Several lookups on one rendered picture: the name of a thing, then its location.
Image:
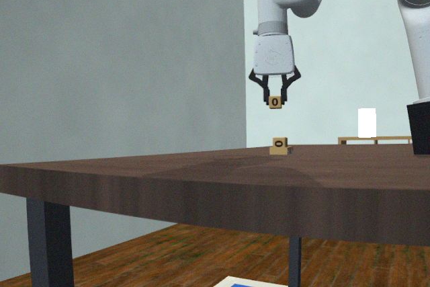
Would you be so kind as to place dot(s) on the yellow number cube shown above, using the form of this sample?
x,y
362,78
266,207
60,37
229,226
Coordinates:
x,y
280,142
275,102

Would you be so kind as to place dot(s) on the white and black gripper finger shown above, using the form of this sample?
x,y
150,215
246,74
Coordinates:
x,y
263,83
286,83

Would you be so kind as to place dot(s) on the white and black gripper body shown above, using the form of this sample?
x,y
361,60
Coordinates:
x,y
273,55

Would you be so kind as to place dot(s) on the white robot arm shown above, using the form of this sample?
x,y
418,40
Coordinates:
x,y
272,17

